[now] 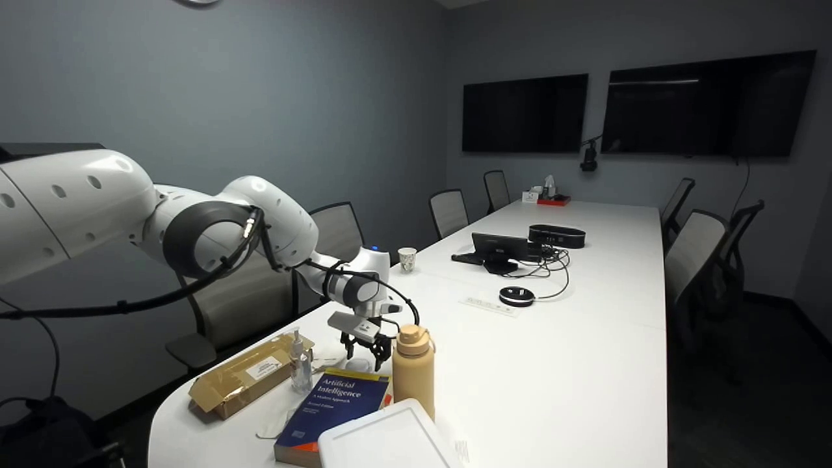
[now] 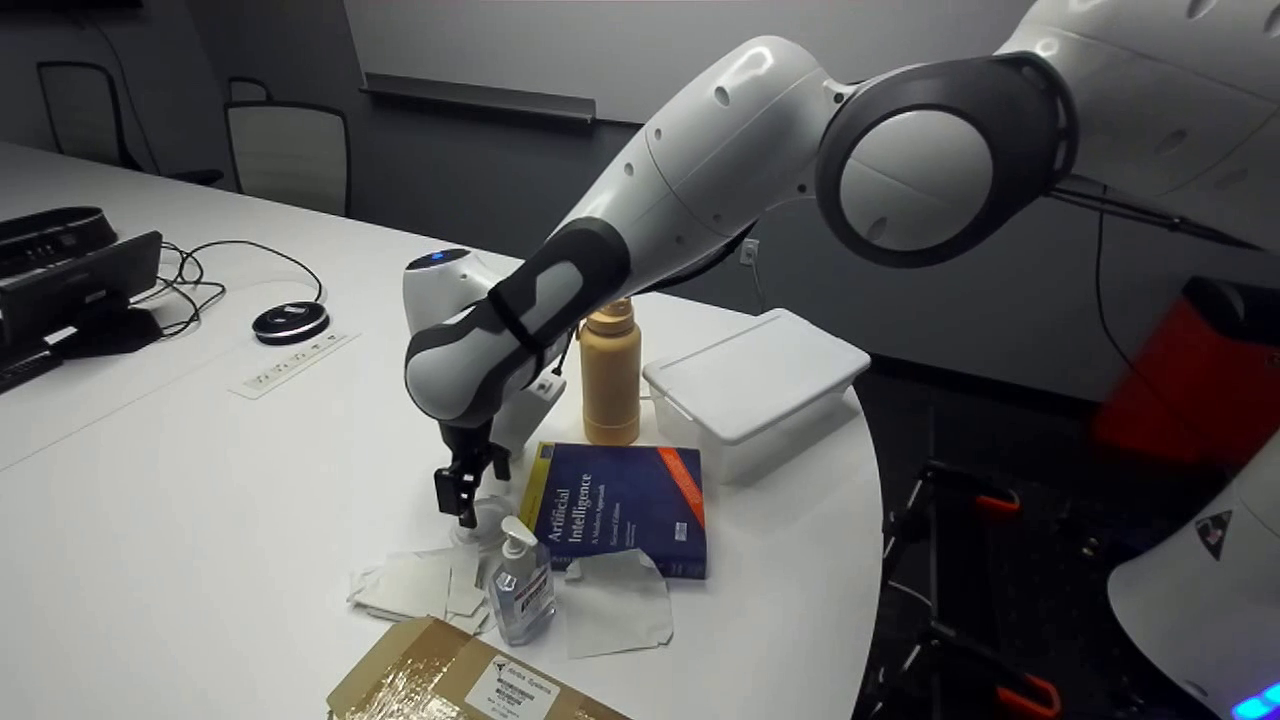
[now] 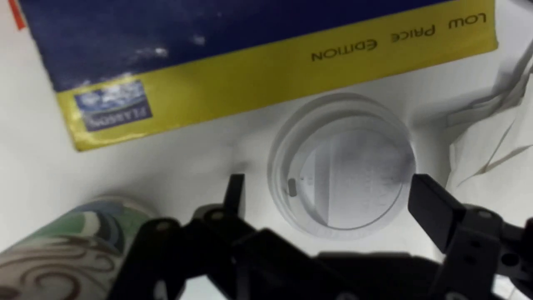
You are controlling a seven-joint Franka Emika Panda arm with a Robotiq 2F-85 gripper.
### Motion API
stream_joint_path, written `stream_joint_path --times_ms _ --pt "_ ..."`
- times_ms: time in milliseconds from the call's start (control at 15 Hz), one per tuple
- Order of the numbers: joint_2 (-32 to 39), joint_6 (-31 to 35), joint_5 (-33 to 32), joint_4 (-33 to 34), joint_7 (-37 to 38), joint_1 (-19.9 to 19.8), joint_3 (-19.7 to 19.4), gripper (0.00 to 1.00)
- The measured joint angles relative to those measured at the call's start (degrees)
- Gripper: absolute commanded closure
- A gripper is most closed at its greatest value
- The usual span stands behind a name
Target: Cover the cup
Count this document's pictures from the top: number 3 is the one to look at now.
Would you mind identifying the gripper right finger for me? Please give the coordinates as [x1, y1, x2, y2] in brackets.
[407, 173, 533, 300]

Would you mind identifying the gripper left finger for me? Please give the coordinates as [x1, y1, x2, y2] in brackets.
[109, 173, 321, 300]

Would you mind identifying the white plastic cup lid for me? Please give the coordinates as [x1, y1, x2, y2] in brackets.
[267, 92, 418, 240]

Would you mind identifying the patterned paper cup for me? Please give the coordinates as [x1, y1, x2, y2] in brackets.
[0, 196, 155, 300]

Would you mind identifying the white paper bag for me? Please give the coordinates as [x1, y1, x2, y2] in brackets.
[445, 49, 533, 217]

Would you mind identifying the blue and yellow book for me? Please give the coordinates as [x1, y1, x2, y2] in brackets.
[18, 0, 499, 152]

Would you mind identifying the orange strip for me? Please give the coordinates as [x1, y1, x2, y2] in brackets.
[7, 0, 27, 31]

